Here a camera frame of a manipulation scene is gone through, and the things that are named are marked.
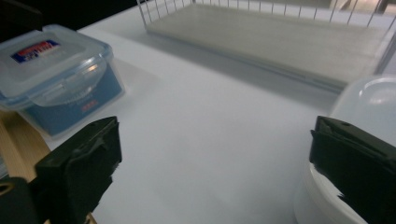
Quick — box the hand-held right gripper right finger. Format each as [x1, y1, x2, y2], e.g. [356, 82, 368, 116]
[309, 115, 396, 224]

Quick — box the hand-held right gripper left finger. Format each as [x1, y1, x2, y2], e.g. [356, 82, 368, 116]
[31, 116, 123, 224]

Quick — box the white plastic lidded container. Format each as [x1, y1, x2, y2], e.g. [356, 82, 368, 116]
[293, 75, 396, 224]

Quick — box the clear plastic clip-lid container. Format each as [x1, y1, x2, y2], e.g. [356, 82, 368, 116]
[0, 23, 126, 139]

